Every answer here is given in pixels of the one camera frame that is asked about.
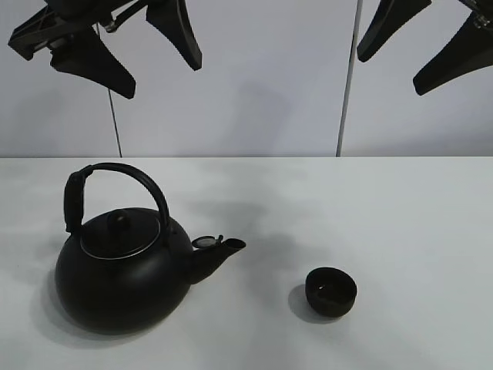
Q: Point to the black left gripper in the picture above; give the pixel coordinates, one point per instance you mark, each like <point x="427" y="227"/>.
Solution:
<point x="83" y="53"/>

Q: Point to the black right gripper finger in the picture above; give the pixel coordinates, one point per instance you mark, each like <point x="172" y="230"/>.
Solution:
<point x="388" y="18"/>
<point x="470" y="49"/>

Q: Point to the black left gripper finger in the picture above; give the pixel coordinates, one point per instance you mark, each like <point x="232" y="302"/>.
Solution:
<point x="171" y="19"/>

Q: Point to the black round teapot kettle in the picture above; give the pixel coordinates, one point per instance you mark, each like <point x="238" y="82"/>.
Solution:
<point x="129" y="268"/>

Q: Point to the small black teacup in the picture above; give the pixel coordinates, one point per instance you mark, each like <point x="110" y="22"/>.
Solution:
<point x="330" y="292"/>

